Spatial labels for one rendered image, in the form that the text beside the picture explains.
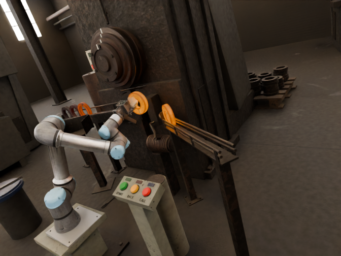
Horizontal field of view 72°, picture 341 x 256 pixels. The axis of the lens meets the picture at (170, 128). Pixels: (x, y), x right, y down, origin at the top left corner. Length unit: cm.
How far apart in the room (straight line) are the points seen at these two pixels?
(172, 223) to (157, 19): 129
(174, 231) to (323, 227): 82
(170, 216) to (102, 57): 118
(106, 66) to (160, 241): 122
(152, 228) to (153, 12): 133
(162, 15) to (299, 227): 154
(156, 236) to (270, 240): 67
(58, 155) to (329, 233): 157
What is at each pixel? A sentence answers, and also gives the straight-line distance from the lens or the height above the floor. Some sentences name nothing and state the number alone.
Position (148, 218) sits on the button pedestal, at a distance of 115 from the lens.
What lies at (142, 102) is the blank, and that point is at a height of 83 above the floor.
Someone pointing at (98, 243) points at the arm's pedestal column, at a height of 12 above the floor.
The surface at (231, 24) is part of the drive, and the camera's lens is 256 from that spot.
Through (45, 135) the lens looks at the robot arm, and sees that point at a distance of 134.
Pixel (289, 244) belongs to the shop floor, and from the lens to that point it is 155.
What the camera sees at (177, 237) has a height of 15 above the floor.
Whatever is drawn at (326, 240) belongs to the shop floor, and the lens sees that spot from 158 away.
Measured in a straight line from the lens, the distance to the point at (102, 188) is 245.
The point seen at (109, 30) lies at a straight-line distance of 184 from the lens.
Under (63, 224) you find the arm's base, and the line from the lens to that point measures 159.
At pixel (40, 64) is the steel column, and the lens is 869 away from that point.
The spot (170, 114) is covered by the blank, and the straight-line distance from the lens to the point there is 146.
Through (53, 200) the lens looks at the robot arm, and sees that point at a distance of 151.
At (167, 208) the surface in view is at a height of 37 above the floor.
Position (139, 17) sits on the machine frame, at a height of 134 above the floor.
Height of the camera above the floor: 120
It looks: 22 degrees down
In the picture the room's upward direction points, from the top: 17 degrees counter-clockwise
